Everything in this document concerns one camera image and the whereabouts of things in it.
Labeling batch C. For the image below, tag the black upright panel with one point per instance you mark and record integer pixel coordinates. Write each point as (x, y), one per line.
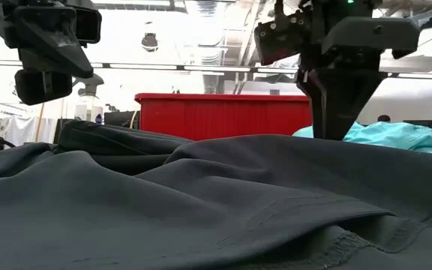
(58, 129)

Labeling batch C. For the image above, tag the black monitor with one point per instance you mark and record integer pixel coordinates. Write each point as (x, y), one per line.
(120, 118)
(424, 123)

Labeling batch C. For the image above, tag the black ceiling dome camera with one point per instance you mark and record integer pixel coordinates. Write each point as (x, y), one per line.
(150, 42)

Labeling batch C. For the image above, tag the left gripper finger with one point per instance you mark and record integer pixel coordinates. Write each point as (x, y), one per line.
(51, 45)
(43, 88)

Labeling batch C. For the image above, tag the black garment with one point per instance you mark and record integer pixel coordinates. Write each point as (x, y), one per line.
(201, 202)

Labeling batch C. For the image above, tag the teal garment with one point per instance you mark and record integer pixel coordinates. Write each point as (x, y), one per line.
(396, 137)

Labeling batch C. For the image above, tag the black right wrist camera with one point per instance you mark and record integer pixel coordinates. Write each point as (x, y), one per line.
(281, 37)

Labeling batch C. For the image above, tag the white hanging cloth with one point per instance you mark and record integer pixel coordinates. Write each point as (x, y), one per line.
(13, 127)

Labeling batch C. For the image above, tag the clear spray bottle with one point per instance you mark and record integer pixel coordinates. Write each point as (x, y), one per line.
(88, 108)

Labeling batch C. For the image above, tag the long ceiling light strip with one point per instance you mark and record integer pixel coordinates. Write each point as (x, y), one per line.
(216, 68)

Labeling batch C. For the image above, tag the person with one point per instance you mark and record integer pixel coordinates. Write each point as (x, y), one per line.
(383, 119)

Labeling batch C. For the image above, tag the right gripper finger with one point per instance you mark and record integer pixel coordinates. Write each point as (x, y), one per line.
(351, 101)
(317, 101)

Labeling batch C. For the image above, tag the red plastic bin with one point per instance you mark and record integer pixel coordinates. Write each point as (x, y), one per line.
(219, 116)

